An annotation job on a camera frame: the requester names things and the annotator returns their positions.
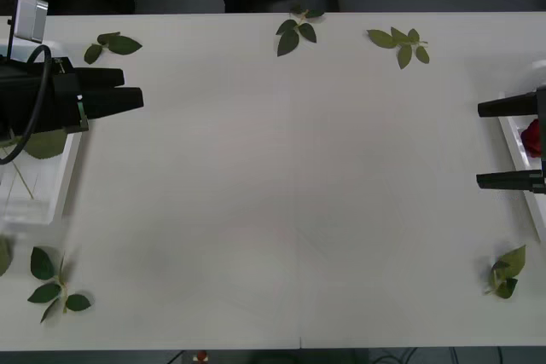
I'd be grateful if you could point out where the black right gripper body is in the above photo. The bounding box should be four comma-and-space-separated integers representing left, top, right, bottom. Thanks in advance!
535, 85, 546, 177

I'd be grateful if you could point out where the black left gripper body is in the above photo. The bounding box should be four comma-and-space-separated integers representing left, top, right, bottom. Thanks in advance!
9, 56, 90, 138

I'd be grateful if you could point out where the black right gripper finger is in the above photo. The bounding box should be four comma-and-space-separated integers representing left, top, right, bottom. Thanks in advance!
476, 170, 546, 194
477, 92, 539, 118

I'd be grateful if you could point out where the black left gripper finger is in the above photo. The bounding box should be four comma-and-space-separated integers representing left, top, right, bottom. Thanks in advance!
80, 86, 145, 121
80, 67, 125, 93

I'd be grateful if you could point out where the red artificial rose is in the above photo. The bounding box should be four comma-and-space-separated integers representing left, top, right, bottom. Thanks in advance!
520, 118, 543, 157

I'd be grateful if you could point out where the pale blue artificial flower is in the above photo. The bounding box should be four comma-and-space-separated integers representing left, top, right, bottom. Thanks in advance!
0, 128, 68, 201

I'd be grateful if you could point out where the shallow white box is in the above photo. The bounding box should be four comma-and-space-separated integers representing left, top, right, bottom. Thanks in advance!
0, 39, 85, 227
497, 59, 546, 246

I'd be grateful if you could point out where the green leaf twig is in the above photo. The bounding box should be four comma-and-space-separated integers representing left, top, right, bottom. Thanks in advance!
26, 246, 93, 325
83, 32, 143, 65
275, 4, 326, 58

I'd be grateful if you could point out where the twig with pale large leaf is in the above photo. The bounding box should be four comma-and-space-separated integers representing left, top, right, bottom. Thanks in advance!
483, 245, 527, 300

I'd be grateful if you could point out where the pale olive leaf twig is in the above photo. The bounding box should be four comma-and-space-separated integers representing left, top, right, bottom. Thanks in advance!
367, 27, 431, 71

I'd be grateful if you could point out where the loose green leaf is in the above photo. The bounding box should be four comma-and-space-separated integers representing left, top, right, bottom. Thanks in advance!
0, 238, 12, 278

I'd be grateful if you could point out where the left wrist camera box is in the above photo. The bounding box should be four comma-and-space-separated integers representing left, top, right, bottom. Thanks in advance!
7, 0, 50, 62

